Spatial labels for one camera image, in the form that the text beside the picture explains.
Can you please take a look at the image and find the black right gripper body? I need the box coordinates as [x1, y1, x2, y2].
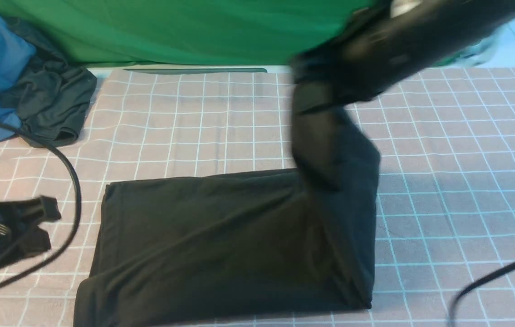
[290, 9, 403, 113]

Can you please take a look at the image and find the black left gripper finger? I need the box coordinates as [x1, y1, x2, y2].
[0, 225, 51, 269]
[0, 196, 62, 228]

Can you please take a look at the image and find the gray long sleeve shirt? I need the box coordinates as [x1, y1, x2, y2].
[73, 81, 380, 327]

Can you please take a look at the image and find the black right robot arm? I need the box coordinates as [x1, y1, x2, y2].
[290, 0, 515, 112]

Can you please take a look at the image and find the dark gray crumpled garment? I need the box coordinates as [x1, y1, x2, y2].
[0, 17, 97, 147]

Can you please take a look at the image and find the pink checkered tablecloth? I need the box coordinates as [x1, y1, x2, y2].
[0, 68, 515, 327]

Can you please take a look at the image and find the green backdrop cloth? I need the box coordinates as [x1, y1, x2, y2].
[0, 0, 379, 66]

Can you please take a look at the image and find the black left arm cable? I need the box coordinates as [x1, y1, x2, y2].
[0, 119, 82, 302]

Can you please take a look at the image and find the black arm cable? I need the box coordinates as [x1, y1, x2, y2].
[448, 245, 515, 327]
[0, 119, 82, 302]

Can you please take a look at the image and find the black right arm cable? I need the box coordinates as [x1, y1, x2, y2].
[448, 245, 515, 327]

